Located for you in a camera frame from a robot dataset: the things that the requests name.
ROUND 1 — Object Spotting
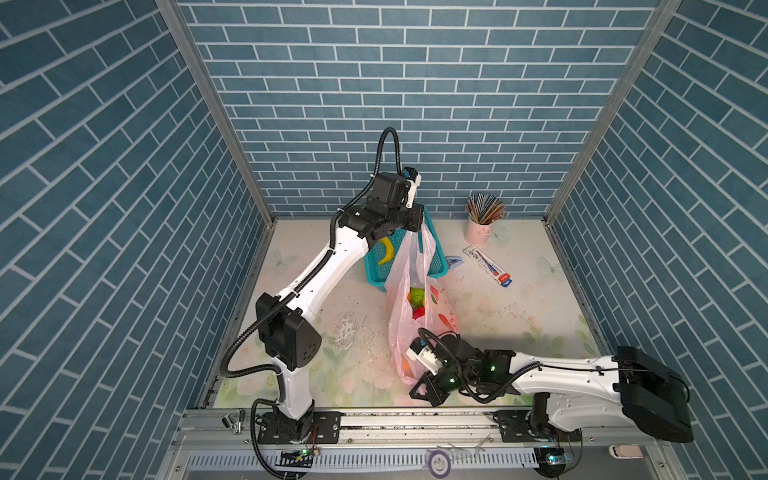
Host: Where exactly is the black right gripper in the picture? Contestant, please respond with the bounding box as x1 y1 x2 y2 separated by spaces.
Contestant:
403 366 476 407

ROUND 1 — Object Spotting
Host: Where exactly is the pink plastic bag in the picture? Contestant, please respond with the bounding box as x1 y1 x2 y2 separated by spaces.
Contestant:
385 225 459 387

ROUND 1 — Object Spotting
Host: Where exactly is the green pepper fruit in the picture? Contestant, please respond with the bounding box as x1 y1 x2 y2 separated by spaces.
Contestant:
407 288 425 309

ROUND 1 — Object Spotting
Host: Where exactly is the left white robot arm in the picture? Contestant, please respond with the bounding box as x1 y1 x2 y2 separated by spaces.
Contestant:
257 167 424 420

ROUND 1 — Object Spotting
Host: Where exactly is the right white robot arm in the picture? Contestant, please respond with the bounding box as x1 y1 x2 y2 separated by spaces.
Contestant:
404 328 694 444

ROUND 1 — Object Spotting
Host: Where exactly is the yellow banana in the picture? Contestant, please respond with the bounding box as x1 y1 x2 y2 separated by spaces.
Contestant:
378 238 395 266

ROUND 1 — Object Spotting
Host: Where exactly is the light blue stapler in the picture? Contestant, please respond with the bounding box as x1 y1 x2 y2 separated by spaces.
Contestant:
446 256 463 269

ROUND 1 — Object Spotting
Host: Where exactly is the pink metal pencil bucket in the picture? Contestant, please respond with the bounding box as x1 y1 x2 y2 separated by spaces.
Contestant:
464 218 492 246

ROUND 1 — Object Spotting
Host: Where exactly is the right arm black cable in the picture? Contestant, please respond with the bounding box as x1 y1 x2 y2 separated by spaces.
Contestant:
418 327 541 404

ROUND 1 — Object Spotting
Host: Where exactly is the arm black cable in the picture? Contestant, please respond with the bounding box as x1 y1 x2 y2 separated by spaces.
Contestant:
418 327 541 404
218 127 403 379

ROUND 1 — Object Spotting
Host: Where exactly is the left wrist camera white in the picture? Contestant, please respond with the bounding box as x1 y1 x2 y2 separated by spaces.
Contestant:
403 167 422 209

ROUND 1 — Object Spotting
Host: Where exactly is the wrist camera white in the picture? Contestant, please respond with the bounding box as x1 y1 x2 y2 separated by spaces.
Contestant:
403 167 422 209
406 338 443 375

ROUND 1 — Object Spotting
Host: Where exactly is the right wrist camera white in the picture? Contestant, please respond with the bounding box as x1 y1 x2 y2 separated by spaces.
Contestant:
406 338 443 375

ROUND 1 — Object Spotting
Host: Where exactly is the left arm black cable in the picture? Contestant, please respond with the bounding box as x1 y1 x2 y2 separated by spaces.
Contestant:
218 127 403 379

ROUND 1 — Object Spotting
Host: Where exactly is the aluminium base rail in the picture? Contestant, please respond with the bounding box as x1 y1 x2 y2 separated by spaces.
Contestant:
161 407 674 478

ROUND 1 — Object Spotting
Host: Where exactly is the left corner aluminium post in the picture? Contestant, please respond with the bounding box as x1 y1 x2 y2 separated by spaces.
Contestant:
156 0 275 229

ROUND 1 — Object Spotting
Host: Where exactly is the corner aluminium post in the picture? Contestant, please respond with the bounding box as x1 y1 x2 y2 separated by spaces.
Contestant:
156 0 275 229
543 0 681 228

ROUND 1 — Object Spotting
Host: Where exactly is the right corner aluminium post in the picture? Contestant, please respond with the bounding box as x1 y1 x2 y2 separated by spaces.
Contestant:
543 0 681 228

